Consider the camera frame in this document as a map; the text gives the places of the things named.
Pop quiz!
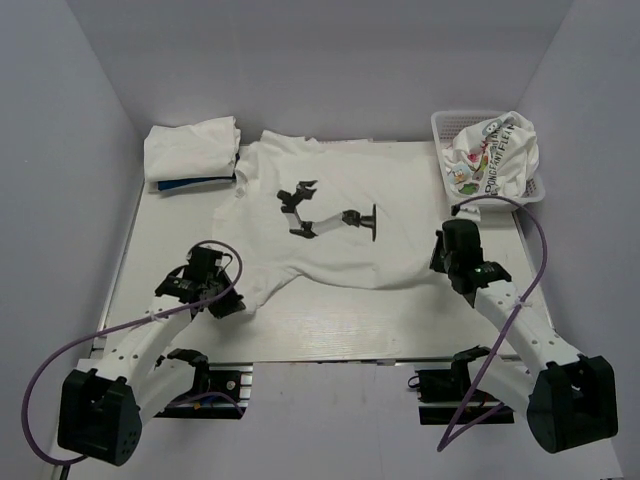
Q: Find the white printed t shirt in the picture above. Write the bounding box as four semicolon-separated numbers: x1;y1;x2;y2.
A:
442;111;539;199

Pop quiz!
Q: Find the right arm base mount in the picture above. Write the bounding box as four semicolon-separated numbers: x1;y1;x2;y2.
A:
407;369;498;426

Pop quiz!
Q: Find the folded blue t shirt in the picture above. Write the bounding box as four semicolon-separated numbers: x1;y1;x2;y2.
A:
145;152;240;192

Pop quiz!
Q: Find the plain white t shirt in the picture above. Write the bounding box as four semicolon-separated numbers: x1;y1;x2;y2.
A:
212;131;441;314

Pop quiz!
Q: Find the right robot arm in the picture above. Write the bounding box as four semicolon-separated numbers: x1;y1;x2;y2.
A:
430;219;619;453

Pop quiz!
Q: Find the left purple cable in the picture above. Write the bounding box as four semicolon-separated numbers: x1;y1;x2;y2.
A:
20;240;246;464

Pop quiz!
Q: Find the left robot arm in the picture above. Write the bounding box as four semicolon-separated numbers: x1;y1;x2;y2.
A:
57;240;244;466

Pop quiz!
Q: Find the folded white t shirt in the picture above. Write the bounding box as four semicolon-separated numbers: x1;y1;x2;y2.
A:
144;116;241;183

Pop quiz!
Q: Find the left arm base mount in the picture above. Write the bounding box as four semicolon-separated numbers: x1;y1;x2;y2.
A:
156;364;253;420

